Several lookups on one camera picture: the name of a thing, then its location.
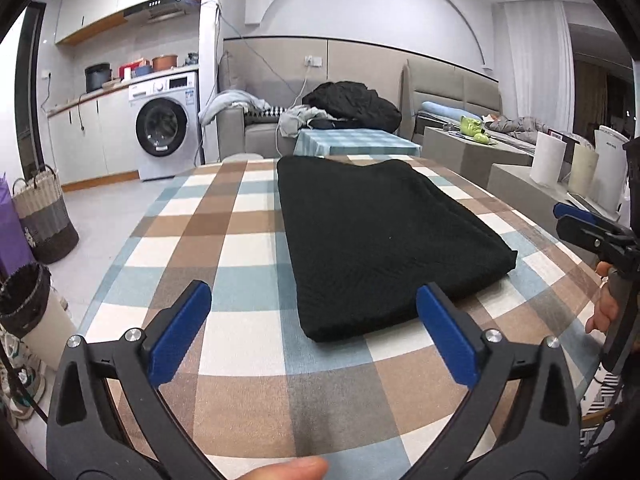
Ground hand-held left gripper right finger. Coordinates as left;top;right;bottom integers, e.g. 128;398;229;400
414;281;582;480

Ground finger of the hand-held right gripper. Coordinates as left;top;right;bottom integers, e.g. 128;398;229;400
556;215;640;264
553;203;621;227

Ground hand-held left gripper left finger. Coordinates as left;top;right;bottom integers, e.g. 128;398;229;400
46;280;222;480

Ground black knit sweater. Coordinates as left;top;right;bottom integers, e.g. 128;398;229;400
276;156;518;343

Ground grey clothes on bed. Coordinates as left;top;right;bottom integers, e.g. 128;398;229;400
485;115;576;148

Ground person's right hand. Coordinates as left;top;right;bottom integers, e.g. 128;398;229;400
585;261;621;334

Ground person's left hand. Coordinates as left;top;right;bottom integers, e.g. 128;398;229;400
235;456;329;480

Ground white air purifier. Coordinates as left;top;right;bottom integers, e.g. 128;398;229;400
590;125;632;213

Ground beige low cabinet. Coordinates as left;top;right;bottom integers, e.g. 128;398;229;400
487;162;601;241
422;126;533;191

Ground white paper towel roll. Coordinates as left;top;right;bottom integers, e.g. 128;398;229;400
529;132;567;186

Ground striped black white cloth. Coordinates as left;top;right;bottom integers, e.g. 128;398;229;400
580;370;626;456

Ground checkered tablecloth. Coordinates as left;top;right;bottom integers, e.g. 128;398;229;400
82;155;606;480

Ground cream trash bin black liner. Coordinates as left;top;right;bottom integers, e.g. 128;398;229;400
0;262;78;371

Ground green plush toy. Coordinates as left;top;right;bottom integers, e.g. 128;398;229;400
459;116;491;145

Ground white sheer curtain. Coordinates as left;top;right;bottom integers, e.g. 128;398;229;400
502;1;576;136

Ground blue pillow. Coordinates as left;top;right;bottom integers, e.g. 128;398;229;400
421;101;466;122

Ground woven laundry basket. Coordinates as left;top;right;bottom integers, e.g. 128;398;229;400
12;164;80;264

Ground beige padded headboard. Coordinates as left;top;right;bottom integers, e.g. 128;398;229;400
400;58;502;141

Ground purple bag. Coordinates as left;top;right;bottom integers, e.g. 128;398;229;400
0;172;36;281

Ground white washing machine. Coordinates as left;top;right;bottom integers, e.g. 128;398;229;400
128;71;201;182

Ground blue checkered small table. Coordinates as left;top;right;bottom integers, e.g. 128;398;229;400
293;129;422;158

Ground white base cabinet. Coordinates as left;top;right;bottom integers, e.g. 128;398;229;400
47;91;141;192

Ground grey sofa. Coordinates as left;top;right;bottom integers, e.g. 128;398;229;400
217;52;403;161

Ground light grey blanket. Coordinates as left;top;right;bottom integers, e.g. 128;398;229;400
198;90;271;123

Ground grey hoodie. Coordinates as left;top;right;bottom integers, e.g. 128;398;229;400
277;105;326;137

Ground black puffer jacket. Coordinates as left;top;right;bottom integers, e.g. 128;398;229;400
302;81;402;131

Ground red box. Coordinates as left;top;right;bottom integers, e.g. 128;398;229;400
117;59;151;79

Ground black cooking pot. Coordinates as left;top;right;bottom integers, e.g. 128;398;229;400
84;63;112;93

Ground range hood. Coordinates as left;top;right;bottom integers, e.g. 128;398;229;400
124;0;203;23

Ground dark door frame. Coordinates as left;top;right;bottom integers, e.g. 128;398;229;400
15;2;48;171

